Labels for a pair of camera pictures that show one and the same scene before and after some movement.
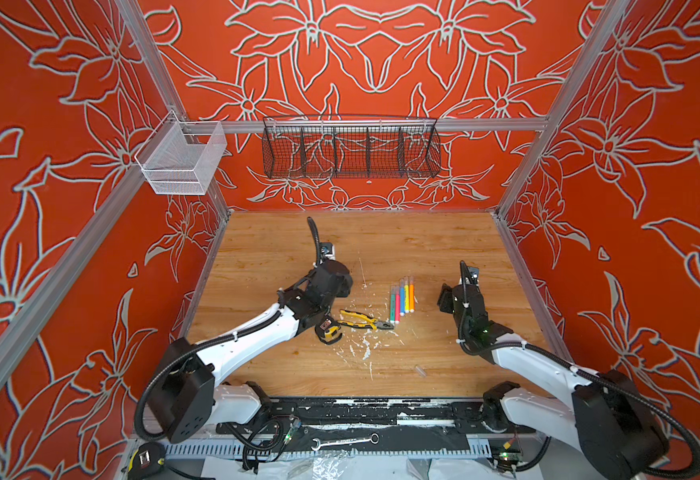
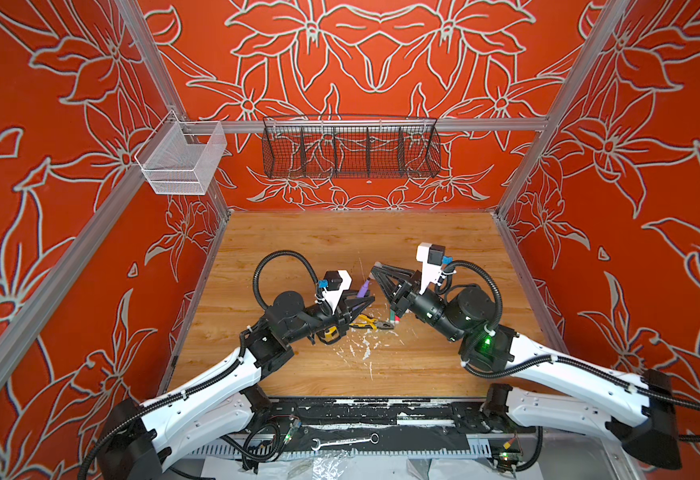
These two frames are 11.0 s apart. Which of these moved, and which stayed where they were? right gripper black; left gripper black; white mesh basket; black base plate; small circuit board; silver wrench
Moved: left gripper black; right gripper black
Stayed: silver wrench; black base plate; small circuit board; white mesh basket
